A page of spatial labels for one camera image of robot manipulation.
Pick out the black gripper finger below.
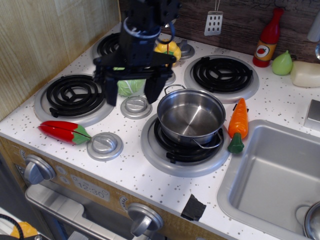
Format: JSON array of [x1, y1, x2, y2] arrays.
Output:
[[144, 72, 168, 104], [104, 75, 118, 106]]

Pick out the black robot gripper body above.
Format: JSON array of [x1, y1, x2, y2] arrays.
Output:
[[93, 17, 176, 83]]

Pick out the red toy chili pepper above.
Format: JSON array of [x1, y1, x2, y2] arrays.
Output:
[[37, 120, 92, 145]]

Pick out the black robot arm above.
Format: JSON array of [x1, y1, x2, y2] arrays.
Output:
[[93, 0, 182, 106]]

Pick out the yellow toy bell pepper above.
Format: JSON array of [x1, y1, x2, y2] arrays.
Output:
[[154, 41, 182, 66]]

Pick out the green toy cabbage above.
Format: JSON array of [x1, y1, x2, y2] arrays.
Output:
[[117, 79, 146, 97]]

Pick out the silver knob top centre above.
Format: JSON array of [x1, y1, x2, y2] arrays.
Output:
[[165, 72, 176, 86]]

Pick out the silver knob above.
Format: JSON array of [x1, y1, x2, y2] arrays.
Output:
[[120, 96, 153, 120], [177, 39, 195, 60], [86, 132, 124, 161], [165, 72, 176, 86]]

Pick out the silver knob middle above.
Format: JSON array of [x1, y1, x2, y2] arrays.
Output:
[[120, 96, 153, 120]]

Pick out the back left black burner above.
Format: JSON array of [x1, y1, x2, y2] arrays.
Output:
[[92, 32, 120, 65]]

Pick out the stainless steel pot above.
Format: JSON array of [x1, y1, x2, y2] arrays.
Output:
[[157, 88, 226, 149]]

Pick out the silver knob back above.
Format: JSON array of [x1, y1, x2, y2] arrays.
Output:
[[177, 39, 195, 60]]

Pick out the silver knob front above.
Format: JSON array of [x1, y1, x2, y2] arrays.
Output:
[[86, 132, 124, 161]]

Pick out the back right black burner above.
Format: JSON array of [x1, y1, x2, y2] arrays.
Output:
[[184, 55, 260, 104]]

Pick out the front right black burner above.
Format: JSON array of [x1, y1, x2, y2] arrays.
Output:
[[140, 115, 231, 178]]

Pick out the hanging silver slotted spatula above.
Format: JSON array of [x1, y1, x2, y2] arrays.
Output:
[[204, 11, 224, 36]]

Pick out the orange toy carrot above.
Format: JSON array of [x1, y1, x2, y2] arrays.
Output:
[[227, 98, 249, 154]]

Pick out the silver oven dial left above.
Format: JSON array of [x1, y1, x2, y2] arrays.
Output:
[[24, 154, 56, 185]]

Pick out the silver oven dial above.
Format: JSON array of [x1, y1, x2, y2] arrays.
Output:
[[24, 154, 56, 185], [127, 202, 164, 237]]

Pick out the red toy ketchup bottle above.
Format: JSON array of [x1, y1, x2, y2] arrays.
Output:
[[252, 8, 284, 68]]

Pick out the black tape piece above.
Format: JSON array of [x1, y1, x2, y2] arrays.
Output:
[[180, 194, 207, 222]]

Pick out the silver oven dial right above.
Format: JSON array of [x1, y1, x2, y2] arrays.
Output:
[[127, 202, 164, 237]]

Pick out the green toy pear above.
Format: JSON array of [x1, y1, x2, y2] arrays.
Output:
[[271, 50, 293, 76]]

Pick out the silver toy sink basin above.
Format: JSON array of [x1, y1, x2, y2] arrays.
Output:
[[217, 119, 320, 240]]

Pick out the silver faucet base block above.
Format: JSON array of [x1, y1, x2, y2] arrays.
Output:
[[303, 99, 320, 131]]

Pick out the yellow object bottom left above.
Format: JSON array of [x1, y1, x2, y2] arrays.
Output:
[[10, 221, 38, 239]]

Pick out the silver faucet spout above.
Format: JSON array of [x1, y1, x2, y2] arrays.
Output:
[[307, 11, 320, 60]]

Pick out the metal bowl in sink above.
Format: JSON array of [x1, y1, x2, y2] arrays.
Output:
[[303, 201, 320, 240]]

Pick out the silver oven door handle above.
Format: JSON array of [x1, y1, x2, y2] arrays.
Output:
[[25, 184, 133, 240]]

